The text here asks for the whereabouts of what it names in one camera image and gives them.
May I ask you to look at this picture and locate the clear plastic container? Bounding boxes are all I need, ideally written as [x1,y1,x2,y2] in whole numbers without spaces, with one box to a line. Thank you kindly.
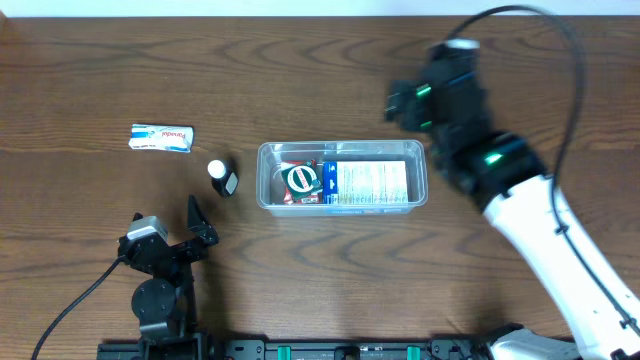
[256,139,428,216]

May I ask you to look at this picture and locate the green square box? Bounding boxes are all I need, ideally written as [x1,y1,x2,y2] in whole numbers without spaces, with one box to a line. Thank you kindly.
[280,161,324,202]

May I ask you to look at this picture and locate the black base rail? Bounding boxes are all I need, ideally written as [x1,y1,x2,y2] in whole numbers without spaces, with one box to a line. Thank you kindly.
[96,338,494,360]

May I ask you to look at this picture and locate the dark bottle white cap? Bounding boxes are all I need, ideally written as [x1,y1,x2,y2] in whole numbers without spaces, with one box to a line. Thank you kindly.
[207,159,239,197]

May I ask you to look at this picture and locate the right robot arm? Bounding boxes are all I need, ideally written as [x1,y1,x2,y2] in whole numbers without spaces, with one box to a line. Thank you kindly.
[386,39,639,359]

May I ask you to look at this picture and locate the red Panadol box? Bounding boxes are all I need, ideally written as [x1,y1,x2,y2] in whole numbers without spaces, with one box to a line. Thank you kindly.
[279,159,324,206]

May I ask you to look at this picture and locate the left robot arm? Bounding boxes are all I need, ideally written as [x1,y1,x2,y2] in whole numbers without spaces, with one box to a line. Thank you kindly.
[118,195,219,345]

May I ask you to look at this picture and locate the white Panadol box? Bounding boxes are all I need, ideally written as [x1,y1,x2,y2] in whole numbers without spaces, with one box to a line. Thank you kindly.
[128,124,194,153]

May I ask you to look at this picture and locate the blue fever patch box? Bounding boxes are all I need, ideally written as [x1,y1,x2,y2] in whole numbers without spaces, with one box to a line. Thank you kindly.
[323,161,409,205]

